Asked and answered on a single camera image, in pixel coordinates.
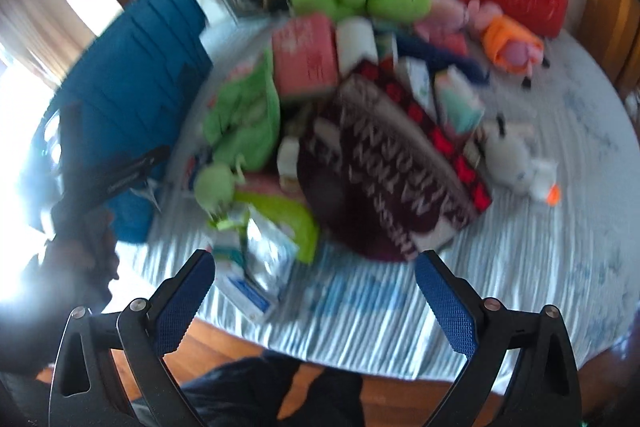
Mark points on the maroon patterned knit hat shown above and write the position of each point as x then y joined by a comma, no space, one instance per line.
400,147

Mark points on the navy blue cloth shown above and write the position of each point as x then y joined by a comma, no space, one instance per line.
440,52

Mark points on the pink tissue pack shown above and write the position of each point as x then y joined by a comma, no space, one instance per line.
305,57

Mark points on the light green round plush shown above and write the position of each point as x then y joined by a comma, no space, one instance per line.
217,184

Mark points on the pink pig plush orange dress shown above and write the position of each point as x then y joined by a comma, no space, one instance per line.
510,39

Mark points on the person's left hand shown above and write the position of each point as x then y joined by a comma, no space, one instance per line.
80,262

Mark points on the silver foil pouch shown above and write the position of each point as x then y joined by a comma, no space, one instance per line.
270,252

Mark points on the lime green bag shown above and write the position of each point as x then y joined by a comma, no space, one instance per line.
290,217

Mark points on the white plush toy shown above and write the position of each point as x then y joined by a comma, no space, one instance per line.
505,157

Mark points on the green leaf-shaped plush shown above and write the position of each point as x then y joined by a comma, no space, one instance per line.
245,117

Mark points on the small white bottle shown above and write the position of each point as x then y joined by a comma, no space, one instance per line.
287,157

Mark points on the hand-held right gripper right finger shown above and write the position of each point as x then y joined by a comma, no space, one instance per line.
447,307

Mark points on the white cylinder container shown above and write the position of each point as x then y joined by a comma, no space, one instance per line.
355,42

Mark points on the white and blue box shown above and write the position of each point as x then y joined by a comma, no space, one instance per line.
245,294

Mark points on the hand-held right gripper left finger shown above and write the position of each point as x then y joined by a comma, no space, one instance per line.
182,302

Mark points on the teal and white box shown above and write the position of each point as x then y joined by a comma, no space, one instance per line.
460,102

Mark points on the person's dark trousers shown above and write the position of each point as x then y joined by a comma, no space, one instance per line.
270,392

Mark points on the blue plastic storage crate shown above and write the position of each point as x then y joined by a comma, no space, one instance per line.
150,47

